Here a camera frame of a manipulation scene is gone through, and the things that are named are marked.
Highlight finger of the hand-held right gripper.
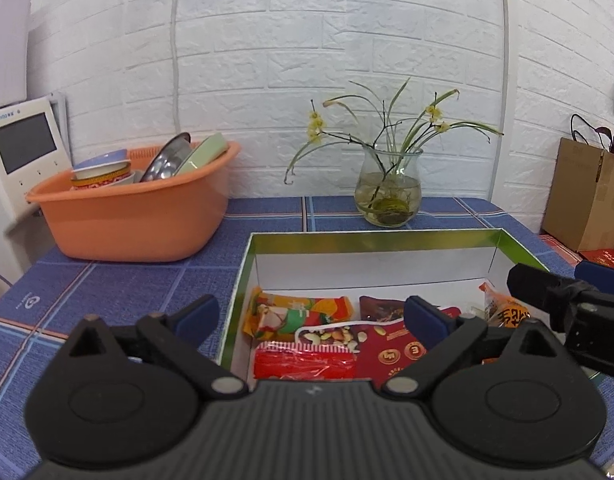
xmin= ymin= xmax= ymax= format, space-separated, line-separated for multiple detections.
xmin=507 ymin=263 xmax=605 ymax=333
xmin=574 ymin=260 xmax=614 ymax=295

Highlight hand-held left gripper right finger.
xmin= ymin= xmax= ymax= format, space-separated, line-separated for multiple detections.
xmin=382 ymin=295 xmax=565 ymax=403

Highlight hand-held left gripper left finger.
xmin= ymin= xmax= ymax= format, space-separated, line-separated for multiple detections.
xmin=62 ymin=294 xmax=248 ymax=402

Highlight orange snack packet black print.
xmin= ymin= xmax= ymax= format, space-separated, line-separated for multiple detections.
xmin=479 ymin=282 xmax=534 ymax=330

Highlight dark brown snack packet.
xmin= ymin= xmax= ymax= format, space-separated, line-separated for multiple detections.
xmin=358 ymin=295 xmax=409 ymax=324

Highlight dark red nut snack packet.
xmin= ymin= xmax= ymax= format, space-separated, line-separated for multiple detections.
xmin=296 ymin=305 xmax=462 ymax=383

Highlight green cardboard box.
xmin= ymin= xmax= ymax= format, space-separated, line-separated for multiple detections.
xmin=216 ymin=227 xmax=608 ymax=386

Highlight orange colourful snack packet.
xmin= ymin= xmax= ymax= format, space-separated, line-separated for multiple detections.
xmin=243 ymin=286 xmax=354 ymax=342

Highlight bright red snack packet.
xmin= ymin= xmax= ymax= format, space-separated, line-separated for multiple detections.
xmin=253 ymin=341 xmax=359 ymax=382

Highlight red booklet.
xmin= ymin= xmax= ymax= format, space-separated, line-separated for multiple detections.
xmin=578 ymin=247 xmax=614 ymax=274

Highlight brown paper bag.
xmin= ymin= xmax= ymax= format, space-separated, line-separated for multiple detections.
xmin=542 ymin=114 xmax=614 ymax=254

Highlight blue plaid tablecloth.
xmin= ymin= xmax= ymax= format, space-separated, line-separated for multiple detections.
xmin=0 ymin=195 xmax=614 ymax=478

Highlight orange plastic basin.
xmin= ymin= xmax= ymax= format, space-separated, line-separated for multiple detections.
xmin=26 ymin=141 xmax=242 ymax=263

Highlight glass vase with flowers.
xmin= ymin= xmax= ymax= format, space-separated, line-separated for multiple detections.
xmin=284 ymin=77 xmax=505 ymax=229

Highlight steel bowl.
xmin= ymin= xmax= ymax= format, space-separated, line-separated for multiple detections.
xmin=139 ymin=132 xmax=193 ymax=183

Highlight light green bowl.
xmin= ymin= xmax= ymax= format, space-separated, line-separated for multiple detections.
xmin=174 ymin=133 xmax=231 ymax=179

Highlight bowls in basin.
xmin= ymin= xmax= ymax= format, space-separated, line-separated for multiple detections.
xmin=70 ymin=149 xmax=133 ymax=192

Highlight white appliance with screen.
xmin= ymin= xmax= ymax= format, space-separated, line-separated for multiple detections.
xmin=0 ymin=96 xmax=73 ymax=286

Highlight white appliance with colourful panel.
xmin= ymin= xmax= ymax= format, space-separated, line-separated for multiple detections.
xmin=0 ymin=0 xmax=32 ymax=111

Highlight white wall pipe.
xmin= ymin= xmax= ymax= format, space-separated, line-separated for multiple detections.
xmin=168 ymin=0 xmax=184 ymax=136
xmin=488 ymin=0 xmax=511 ymax=207

